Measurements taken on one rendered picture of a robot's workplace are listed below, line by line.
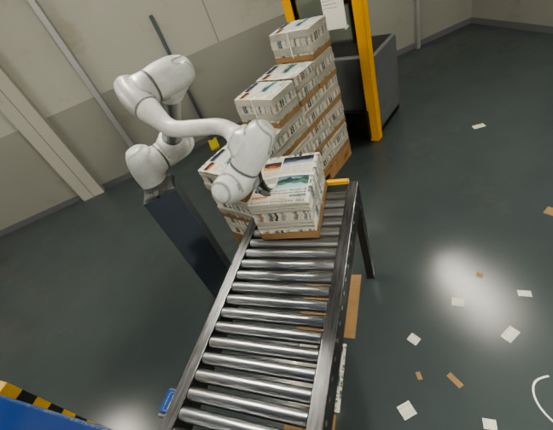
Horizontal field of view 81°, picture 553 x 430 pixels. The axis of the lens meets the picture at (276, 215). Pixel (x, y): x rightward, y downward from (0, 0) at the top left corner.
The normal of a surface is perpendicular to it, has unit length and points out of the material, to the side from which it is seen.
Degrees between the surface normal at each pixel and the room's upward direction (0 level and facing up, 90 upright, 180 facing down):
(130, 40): 90
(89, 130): 90
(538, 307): 0
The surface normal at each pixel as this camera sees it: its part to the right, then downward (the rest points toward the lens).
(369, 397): -0.30, -0.71
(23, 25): 0.30, 0.56
